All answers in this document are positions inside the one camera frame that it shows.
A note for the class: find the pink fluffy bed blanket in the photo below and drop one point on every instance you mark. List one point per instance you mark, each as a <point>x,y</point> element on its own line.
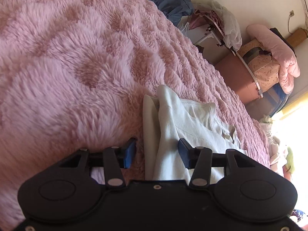
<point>74,74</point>

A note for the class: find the white sweatshirt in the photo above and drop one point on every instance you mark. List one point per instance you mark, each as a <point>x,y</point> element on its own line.
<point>168,118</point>

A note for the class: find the orange storage box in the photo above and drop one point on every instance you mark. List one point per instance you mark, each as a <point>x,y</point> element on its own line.
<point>238,78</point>

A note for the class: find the pile of clothes on table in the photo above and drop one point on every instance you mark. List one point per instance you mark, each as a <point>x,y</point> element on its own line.
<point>224,19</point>

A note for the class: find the patterned beige storage bag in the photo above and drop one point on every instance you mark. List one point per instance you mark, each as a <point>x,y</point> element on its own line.
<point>262,64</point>

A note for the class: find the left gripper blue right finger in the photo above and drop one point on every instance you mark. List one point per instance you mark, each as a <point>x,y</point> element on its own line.
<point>187,154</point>

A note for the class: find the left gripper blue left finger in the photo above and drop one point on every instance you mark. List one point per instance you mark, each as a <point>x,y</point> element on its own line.
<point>129,151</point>

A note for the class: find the pink folded quilt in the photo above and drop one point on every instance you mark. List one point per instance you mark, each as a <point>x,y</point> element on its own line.
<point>280,51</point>

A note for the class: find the white side table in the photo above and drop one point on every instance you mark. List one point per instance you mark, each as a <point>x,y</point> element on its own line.
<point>213,41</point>

